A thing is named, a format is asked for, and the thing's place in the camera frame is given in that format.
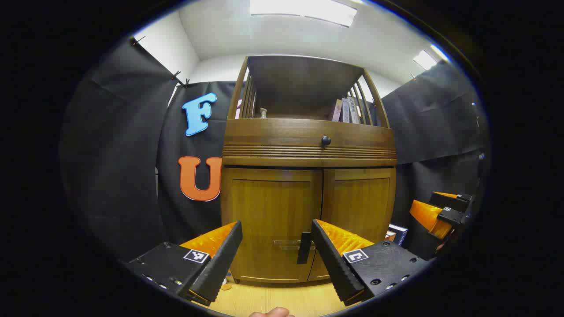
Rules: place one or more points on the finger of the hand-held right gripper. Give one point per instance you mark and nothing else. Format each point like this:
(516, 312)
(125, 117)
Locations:
(449, 215)
(454, 201)

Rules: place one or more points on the grey book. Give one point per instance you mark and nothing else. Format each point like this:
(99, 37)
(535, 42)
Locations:
(346, 110)

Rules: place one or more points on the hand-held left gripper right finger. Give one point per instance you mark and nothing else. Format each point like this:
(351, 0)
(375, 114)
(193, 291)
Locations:
(332, 264)

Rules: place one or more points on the wooden shoe cabinet door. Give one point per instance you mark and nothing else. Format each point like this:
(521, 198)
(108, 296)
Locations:
(359, 198)
(264, 207)

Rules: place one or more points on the black drawer knob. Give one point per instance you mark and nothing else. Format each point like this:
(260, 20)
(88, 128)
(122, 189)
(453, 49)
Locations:
(325, 141)

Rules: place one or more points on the pink flat item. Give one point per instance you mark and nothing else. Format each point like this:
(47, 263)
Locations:
(238, 108)

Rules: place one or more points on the large ceiling light panel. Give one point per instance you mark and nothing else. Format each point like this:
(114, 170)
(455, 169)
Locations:
(304, 11)

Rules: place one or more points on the dark blue book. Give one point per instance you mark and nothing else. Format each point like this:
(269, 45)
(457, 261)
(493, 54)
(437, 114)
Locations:
(398, 233)

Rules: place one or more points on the wooden cabinet drawer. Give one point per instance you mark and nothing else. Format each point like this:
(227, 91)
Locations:
(273, 136)

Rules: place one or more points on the black backdrop cloth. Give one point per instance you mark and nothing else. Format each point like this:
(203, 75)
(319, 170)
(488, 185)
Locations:
(114, 154)

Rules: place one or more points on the pink book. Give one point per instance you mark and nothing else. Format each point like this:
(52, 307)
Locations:
(337, 111)

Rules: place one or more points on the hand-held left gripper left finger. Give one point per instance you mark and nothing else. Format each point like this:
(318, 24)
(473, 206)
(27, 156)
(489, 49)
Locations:
(220, 264)

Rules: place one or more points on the red white book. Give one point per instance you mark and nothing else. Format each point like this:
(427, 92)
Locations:
(390, 236)

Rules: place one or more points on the wooden double-door shoe cabinet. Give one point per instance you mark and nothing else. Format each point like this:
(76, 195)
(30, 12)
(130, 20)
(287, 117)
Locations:
(299, 75)

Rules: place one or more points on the small ceiling light panel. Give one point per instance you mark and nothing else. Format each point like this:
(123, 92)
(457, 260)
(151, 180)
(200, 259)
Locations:
(424, 59)

